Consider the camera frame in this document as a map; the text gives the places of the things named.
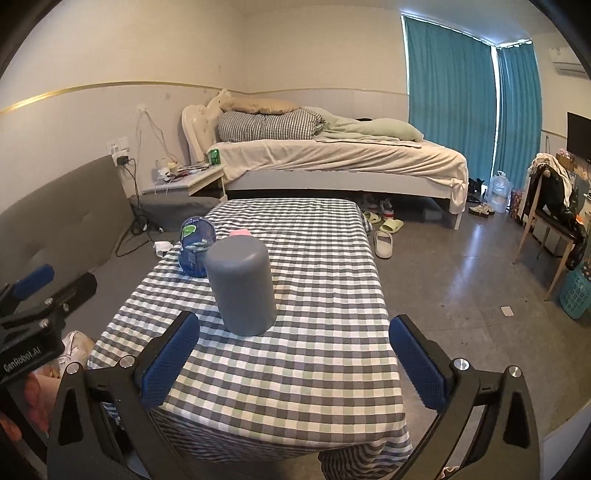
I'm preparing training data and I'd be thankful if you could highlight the blue plastic bottle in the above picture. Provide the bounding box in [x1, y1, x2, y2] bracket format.
[178, 216, 217, 278]

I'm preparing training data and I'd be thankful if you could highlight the bed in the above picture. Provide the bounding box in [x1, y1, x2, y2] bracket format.
[181, 90, 469, 230]

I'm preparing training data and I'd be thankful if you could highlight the teal curtain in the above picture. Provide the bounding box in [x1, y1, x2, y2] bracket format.
[403, 15, 497, 182]
[494, 39, 542, 186]

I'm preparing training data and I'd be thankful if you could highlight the white air conditioner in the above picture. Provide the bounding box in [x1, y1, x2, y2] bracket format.
[549, 46, 586, 75]

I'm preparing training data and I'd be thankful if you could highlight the clear water jug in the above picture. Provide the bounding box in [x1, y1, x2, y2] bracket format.
[488, 171, 513, 214]

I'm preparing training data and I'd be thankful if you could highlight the white headboard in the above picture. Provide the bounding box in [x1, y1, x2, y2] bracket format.
[181, 97, 221, 163]

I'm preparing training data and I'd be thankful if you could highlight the white nightstand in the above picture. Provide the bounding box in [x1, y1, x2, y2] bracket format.
[142, 165, 228, 202]

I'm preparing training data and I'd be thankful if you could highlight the black charger cable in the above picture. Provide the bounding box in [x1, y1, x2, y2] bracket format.
[115, 156, 162, 257]

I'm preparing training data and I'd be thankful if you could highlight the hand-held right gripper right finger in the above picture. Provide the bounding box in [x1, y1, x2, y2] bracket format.
[389, 315, 541, 480]

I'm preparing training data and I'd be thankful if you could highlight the beige pillow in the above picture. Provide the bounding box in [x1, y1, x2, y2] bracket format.
[231, 98, 297, 114]

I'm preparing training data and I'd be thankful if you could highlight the checkered tablecloth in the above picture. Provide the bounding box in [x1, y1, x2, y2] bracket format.
[87, 198, 413, 480]

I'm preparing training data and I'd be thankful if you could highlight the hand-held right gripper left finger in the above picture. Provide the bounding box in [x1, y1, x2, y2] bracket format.
[48, 311, 201, 480]

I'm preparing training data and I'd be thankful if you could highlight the black monitor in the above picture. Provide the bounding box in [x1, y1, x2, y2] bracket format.
[567, 112, 591, 162]

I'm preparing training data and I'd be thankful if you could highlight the teal laundry basket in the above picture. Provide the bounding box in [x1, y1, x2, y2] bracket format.
[559, 268, 591, 320]

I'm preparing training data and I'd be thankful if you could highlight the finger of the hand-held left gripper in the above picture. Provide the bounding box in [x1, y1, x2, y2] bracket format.
[0, 272, 98, 344]
[0, 264, 55, 319]

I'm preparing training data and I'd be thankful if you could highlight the green blanket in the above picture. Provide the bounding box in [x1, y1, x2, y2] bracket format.
[302, 106, 424, 147]

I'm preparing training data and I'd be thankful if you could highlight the white slipper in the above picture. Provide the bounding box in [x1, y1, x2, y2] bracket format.
[373, 230, 394, 258]

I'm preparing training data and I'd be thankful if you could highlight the wooden chair with clothes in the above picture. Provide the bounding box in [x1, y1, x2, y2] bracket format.
[513, 152, 591, 302]

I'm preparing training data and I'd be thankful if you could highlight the checkered folded quilt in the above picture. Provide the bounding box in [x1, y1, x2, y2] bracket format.
[217, 107, 327, 143]

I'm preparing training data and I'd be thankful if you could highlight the grey cup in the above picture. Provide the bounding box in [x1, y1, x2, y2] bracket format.
[204, 236, 278, 337]

